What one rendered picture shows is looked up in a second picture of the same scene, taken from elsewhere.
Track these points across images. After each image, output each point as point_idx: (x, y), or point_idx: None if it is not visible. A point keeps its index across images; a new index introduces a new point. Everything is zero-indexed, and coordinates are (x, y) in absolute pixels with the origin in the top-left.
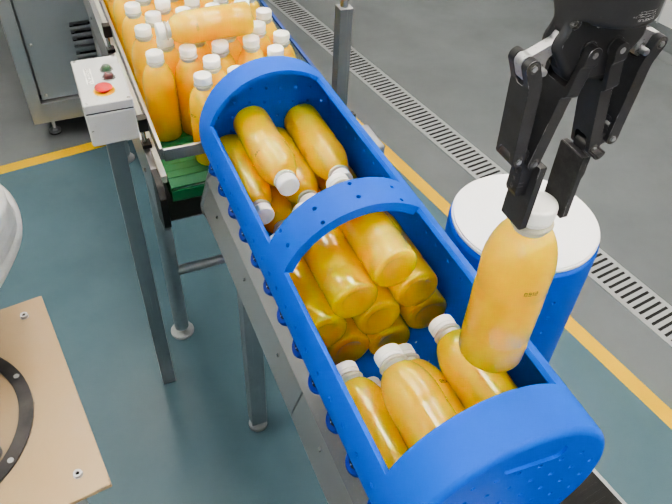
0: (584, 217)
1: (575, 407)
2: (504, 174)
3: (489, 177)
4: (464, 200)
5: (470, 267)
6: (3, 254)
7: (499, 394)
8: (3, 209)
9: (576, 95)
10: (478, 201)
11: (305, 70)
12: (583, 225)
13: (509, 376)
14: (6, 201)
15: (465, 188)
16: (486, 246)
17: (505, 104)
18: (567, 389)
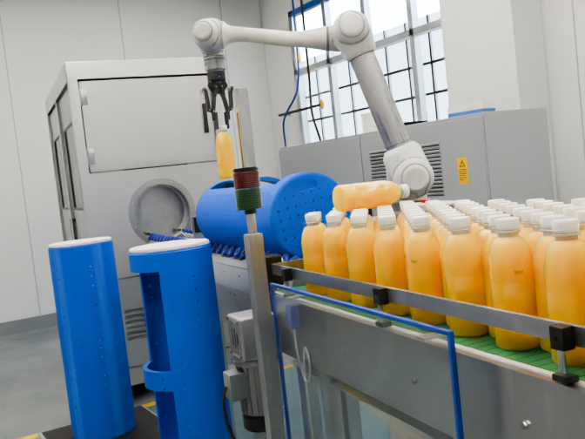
0: (136, 247)
1: (207, 189)
2: (167, 247)
3: (177, 246)
4: (198, 241)
5: (222, 191)
6: (388, 176)
7: (228, 180)
8: (383, 158)
9: (220, 96)
10: (191, 242)
11: (283, 178)
12: (139, 246)
13: None
14: (385, 158)
15: (195, 243)
16: (231, 139)
17: (232, 97)
18: (205, 193)
